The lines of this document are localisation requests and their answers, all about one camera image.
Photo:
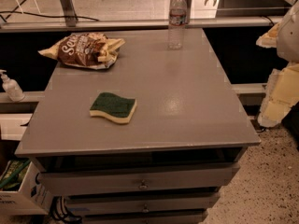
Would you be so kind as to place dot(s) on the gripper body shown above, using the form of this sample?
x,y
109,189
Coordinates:
x,y
290,37

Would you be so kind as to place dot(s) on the metal frame post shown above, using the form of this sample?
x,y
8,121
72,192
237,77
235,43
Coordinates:
x,y
70,16

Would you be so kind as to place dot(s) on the white pump dispenser bottle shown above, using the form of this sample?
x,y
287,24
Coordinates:
x,y
11,87

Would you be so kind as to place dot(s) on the grey drawer cabinet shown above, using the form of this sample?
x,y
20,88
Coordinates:
x,y
167,165

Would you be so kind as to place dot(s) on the brown chip bag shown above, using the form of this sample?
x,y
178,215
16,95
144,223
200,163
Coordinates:
x,y
92,50

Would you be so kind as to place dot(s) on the white cardboard box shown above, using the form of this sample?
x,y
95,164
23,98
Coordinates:
x,y
31,198

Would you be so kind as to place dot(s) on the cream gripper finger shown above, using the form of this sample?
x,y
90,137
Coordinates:
x,y
269,39

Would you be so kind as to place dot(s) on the green items in box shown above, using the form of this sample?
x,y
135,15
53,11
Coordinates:
x,y
13,176

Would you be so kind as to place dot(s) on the clear plastic water bottle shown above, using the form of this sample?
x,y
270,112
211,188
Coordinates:
x,y
176,23

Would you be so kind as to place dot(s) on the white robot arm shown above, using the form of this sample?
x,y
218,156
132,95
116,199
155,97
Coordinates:
x,y
288,36

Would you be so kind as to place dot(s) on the green and yellow sponge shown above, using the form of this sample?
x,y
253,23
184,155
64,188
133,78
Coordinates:
x,y
113,107

